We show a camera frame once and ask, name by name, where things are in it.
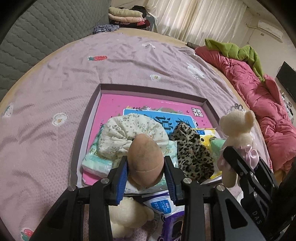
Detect purple cartoon face wipes pack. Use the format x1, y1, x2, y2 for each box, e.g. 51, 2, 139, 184
142, 190, 184, 240

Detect cream plush bear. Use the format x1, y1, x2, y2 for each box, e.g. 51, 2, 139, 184
109, 197, 154, 238

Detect green tissue pack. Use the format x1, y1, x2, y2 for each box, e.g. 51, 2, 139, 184
82, 144, 113, 178
161, 140, 179, 168

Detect leopard print fabric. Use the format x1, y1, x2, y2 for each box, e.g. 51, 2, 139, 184
171, 122, 214, 183

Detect mint green soft item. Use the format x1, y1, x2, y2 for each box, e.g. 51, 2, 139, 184
209, 137, 225, 160

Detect cream teddy bear pink bow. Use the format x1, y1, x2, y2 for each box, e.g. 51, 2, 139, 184
217, 110, 259, 188

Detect baby doll floral clothes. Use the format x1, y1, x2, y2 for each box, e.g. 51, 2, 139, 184
97, 113, 169, 188

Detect pink quilted comforter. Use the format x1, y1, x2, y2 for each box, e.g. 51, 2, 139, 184
195, 46, 295, 173

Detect lilac patterned bed sheet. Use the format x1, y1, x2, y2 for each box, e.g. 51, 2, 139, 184
0, 32, 273, 241

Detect pink blue book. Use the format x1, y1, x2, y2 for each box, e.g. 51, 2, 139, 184
82, 93, 214, 186

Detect purple cardboard box tray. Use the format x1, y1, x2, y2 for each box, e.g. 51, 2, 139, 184
69, 84, 222, 188

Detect green blanket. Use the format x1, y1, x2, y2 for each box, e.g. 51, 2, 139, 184
205, 39, 265, 82

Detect white air conditioner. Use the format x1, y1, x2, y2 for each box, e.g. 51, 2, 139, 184
257, 21, 283, 40

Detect grey quilted headboard cover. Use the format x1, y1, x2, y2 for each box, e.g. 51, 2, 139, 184
1, 1, 111, 97

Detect dark patterned cloth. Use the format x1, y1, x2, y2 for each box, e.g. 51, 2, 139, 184
93, 24, 119, 34

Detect white pleated curtain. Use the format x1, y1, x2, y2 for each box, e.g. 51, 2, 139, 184
145, 0, 247, 46

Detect folded clothes stack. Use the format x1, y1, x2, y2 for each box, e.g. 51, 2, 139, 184
108, 6, 150, 30

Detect black wall television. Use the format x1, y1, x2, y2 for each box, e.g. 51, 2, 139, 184
276, 61, 296, 102

